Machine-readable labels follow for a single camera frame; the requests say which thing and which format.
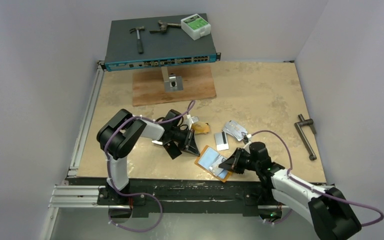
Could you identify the rusty pliers tool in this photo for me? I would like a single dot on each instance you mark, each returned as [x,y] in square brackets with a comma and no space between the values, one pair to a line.
[164,26]

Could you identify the single silver VIP card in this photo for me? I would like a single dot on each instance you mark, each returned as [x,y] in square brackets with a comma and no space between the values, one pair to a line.
[217,171]

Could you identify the metal post bracket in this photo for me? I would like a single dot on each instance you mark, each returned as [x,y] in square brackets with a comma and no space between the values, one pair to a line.
[171,81]

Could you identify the aluminium frame rail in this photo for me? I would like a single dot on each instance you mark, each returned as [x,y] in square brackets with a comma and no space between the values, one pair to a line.
[263,97]

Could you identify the grey metal crank handle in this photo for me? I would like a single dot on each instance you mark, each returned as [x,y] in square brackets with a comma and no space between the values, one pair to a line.
[299,127]

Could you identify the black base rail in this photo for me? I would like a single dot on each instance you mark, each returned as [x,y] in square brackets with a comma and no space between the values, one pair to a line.
[147,196]

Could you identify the orange leather card holder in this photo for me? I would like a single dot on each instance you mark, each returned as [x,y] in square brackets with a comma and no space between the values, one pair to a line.
[209,157]

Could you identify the blue network switch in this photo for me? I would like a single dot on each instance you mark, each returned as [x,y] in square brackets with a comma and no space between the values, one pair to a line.
[174,48]

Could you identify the white green electrical box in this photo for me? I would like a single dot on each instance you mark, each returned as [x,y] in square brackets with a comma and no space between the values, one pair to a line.
[195,26]

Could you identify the claw hammer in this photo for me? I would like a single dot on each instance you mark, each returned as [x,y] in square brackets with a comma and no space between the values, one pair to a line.
[139,43]

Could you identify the silver card with stripe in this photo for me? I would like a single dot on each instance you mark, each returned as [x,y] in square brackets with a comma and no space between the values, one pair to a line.
[221,141]

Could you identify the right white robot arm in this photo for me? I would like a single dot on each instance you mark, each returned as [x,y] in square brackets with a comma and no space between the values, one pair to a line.
[325,209]

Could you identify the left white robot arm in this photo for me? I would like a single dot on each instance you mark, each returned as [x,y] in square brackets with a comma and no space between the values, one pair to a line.
[119,135]

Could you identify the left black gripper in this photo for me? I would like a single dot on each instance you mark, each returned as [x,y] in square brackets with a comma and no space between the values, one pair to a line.
[188,143]

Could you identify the wooden board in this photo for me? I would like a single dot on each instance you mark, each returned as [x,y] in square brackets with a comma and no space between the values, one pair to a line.
[148,88]

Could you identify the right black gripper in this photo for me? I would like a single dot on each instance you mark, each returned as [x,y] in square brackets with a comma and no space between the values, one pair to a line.
[237,160]

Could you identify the single black card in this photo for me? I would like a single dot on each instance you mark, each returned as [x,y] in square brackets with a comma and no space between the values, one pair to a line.
[172,149]

